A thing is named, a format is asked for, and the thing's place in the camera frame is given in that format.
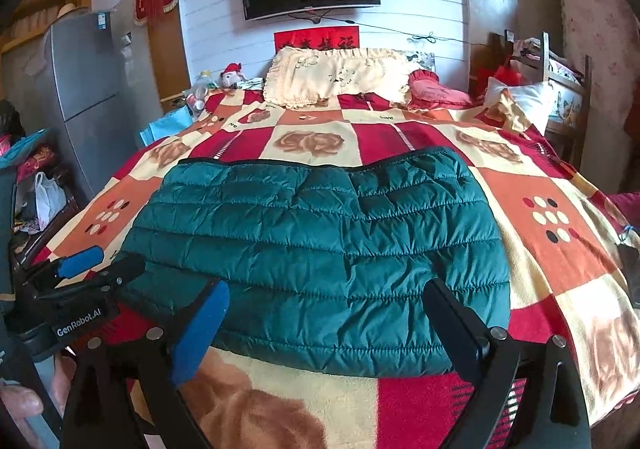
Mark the pile of clothes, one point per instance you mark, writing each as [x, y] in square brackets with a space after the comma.
[25, 149]

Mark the wooden chair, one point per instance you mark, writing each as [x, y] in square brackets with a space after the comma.
[570, 94]

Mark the cluster of plastic bottles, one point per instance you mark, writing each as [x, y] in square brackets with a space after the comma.
[200, 94]

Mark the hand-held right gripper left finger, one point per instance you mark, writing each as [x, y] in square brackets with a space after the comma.
[200, 334]

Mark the red frilled pillow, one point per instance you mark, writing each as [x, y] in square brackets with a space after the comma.
[437, 89]

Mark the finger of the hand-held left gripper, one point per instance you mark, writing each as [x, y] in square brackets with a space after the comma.
[122, 271]
[80, 261]

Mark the red wall banner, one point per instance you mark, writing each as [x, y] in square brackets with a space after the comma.
[315, 39]

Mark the grey refrigerator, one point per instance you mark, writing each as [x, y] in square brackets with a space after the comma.
[90, 99]

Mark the red and cream printed blanket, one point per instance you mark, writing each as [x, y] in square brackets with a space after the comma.
[550, 229]

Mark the floral pillow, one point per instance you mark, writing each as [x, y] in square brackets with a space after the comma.
[422, 60]

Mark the plush toy with red hat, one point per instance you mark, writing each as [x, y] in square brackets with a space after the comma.
[232, 76]

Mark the cream frilled pillow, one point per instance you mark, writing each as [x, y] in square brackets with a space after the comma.
[330, 74]

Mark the wooden door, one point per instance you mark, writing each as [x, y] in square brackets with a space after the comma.
[167, 64]

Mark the red fabric decoration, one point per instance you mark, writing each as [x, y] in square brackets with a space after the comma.
[507, 76]

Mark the white plastic bag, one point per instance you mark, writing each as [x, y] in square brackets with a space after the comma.
[50, 199]

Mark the light blue bag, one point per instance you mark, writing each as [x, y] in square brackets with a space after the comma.
[165, 126]

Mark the person's left hand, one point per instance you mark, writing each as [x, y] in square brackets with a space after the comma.
[20, 401]

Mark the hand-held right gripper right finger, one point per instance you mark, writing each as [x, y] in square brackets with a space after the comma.
[457, 329]

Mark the white pillow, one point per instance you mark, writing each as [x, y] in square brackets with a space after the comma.
[525, 101]

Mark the green puffer jacket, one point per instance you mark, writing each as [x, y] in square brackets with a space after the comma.
[320, 249]

